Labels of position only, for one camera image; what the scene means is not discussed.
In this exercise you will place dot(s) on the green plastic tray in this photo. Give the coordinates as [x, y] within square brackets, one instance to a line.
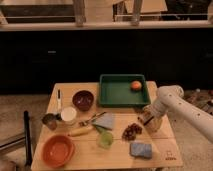
[115, 91]

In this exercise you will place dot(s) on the white eraser with black sleeve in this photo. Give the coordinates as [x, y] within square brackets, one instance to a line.
[145, 117]

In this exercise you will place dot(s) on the orange plastic bowl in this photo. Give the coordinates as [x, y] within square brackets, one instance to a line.
[57, 151]

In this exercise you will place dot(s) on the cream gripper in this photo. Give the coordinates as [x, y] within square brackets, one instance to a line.
[155, 124]

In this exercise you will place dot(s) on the blue grey cloth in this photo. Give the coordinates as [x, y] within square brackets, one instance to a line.
[106, 121]

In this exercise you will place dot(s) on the dark purple bowl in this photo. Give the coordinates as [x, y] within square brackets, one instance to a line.
[83, 100]

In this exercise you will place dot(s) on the metal measuring cup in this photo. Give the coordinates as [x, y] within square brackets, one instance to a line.
[50, 120]

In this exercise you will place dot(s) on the black chair frame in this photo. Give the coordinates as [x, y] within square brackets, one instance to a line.
[20, 139]

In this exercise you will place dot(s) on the bunch of red grapes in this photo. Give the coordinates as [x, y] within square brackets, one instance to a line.
[131, 131]

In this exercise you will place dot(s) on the green plastic cup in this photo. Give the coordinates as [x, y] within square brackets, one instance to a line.
[105, 140]

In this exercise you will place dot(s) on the blue sponge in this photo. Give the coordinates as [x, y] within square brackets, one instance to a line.
[141, 150]

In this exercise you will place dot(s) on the white plastic cup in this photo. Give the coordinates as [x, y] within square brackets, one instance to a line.
[69, 115]

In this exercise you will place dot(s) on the orange fruit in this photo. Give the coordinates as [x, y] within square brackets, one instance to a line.
[136, 85]

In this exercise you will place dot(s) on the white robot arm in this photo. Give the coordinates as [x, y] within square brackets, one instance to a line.
[171, 97]

